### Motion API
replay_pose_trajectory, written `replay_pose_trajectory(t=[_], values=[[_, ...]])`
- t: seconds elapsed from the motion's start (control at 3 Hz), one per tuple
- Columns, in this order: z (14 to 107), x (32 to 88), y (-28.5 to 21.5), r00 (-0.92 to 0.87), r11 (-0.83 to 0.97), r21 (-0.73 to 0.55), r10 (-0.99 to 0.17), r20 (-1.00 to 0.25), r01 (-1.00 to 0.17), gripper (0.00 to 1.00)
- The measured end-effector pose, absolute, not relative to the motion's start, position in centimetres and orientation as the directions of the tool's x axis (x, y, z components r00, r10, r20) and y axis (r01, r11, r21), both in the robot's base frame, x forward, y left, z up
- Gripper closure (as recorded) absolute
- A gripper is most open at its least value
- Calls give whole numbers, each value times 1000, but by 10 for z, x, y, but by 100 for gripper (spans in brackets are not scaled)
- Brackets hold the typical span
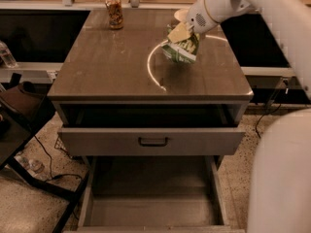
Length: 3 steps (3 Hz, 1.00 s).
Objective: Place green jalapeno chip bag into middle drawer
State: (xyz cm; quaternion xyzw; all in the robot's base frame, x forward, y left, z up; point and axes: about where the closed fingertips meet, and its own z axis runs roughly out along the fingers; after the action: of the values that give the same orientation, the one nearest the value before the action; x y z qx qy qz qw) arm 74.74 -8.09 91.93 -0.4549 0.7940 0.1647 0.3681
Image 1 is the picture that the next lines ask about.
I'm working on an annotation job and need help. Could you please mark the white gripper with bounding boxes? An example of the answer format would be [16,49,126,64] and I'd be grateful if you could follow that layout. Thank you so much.
[167,0,218,43]

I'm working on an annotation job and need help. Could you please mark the black cable on right floor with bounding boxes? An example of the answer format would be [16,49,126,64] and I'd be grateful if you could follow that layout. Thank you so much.
[254,102,283,140]

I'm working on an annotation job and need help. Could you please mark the open grey lower drawer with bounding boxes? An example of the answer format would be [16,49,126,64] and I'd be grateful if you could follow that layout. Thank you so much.
[65,156,245,233]

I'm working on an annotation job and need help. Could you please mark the clear water bottle on shelf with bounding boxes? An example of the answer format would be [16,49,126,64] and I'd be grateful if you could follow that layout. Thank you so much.
[0,41,17,68]

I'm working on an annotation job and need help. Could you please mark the black cable on floor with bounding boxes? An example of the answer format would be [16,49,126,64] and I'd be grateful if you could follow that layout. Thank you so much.
[254,102,283,140]
[33,135,85,183]

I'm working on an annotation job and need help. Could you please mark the green jalapeno chip bag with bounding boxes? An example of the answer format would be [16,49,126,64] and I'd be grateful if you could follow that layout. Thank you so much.
[160,24,200,64]

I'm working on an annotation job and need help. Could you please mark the grey drawer cabinet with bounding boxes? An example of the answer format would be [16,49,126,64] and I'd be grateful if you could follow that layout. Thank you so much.
[47,9,255,233]

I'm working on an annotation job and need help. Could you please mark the orange patterned drink can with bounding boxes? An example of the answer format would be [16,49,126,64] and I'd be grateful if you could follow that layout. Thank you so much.
[104,0,123,29]

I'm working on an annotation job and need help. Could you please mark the black cable on left floor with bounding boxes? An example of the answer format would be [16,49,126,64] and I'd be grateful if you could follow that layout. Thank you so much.
[33,135,85,183]

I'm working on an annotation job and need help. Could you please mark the dark brown chair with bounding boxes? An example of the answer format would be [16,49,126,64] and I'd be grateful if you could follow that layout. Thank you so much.
[0,82,88,233]

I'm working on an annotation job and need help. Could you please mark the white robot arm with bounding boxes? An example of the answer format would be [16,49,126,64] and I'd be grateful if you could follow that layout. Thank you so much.
[175,0,311,233]

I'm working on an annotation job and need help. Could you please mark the clear water bottle on floor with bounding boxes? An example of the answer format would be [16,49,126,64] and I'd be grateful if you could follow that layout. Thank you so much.
[16,155,49,181]

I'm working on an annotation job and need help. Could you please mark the white bowl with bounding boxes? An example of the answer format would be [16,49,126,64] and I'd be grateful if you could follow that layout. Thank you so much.
[174,9,189,22]

